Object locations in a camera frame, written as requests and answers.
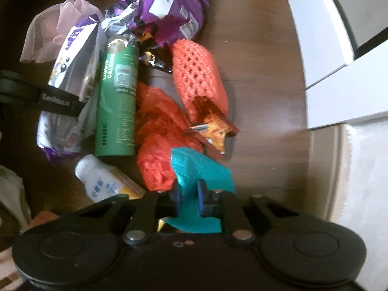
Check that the green tube can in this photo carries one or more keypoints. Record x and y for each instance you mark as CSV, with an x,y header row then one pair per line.
x,y
116,112

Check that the orange brown snack wrapper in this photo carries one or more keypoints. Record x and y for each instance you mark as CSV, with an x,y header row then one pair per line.
x,y
215,130

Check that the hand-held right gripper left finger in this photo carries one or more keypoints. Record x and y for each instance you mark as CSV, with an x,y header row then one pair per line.
x,y
175,195

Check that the dark striped candy wrapper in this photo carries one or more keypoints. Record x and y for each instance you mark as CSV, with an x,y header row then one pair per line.
x,y
153,59

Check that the white wardrobe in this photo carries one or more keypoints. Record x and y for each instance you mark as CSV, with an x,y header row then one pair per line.
x,y
321,36

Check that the white crumpled cloth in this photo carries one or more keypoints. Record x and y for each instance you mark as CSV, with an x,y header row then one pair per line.
x,y
12,194

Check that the purple and white snack bag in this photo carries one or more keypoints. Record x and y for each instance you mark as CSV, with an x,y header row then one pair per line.
x,y
72,51

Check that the pink mesh bag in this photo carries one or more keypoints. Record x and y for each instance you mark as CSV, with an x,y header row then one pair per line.
x,y
45,30

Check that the orange plastic bag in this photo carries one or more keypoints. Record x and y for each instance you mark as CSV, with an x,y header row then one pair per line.
x,y
157,127

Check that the white bottle yellow label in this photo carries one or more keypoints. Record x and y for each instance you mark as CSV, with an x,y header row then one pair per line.
x,y
97,178

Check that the crumpled silver foil wrapper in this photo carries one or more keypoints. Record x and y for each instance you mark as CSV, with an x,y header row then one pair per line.
x,y
121,18

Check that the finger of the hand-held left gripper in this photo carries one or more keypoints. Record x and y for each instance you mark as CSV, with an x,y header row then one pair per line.
x,y
78,107

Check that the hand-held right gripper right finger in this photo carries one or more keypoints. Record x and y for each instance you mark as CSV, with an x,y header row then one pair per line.
x,y
201,198

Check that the orange foam fruit net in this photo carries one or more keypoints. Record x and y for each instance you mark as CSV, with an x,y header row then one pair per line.
x,y
197,69

